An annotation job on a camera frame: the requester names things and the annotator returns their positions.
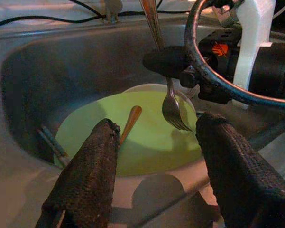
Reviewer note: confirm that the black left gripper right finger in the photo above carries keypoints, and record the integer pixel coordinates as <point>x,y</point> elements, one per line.
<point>239,180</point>

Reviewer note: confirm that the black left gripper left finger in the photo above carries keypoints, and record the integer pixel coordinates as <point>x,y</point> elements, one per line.
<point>85,180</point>

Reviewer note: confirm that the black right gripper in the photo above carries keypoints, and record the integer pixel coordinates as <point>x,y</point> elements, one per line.
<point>225,61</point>

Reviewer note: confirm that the steel fork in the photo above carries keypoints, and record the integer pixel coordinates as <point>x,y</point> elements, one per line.
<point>173,109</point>

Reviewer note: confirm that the wooden spoon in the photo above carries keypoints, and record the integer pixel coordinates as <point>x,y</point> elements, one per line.
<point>132,116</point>

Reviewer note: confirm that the green plate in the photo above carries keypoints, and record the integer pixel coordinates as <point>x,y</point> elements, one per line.
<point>151,147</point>

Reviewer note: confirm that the steel faucet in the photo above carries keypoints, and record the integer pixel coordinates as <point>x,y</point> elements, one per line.
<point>111,12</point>

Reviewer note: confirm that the steel sink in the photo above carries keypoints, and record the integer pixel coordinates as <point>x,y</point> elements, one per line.
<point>61,71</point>

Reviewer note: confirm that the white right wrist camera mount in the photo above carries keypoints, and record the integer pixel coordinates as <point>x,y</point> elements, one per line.
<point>253,23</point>

